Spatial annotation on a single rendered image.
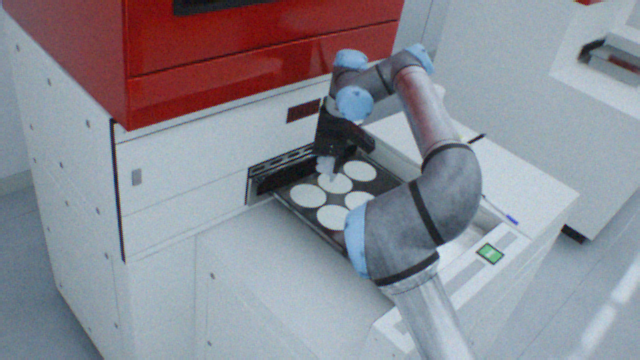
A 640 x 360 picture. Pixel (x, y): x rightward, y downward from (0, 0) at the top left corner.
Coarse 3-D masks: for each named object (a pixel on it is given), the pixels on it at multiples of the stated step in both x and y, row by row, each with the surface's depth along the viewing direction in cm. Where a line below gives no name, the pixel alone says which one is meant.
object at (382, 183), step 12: (300, 180) 149; (312, 180) 150; (360, 180) 154; (372, 180) 155; (384, 180) 156; (396, 180) 157; (276, 192) 144; (288, 192) 144; (324, 192) 147; (348, 192) 148; (372, 192) 150; (384, 192) 151; (324, 204) 142; (336, 204) 143; (312, 216) 138; (324, 228) 135; (336, 240) 132
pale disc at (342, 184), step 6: (324, 174) 154; (318, 180) 151; (324, 180) 151; (336, 180) 152; (342, 180) 153; (348, 180) 153; (324, 186) 149; (330, 186) 149; (336, 186) 150; (342, 186) 150; (348, 186) 151; (336, 192) 148; (342, 192) 148
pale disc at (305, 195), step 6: (300, 186) 147; (306, 186) 148; (312, 186) 148; (294, 192) 145; (300, 192) 145; (306, 192) 145; (312, 192) 146; (318, 192) 146; (294, 198) 143; (300, 198) 143; (306, 198) 143; (312, 198) 144; (318, 198) 144; (324, 198) 145; (300, 204) 141; (306, 204) 141; (312, 204) 142; (318, 204) 142
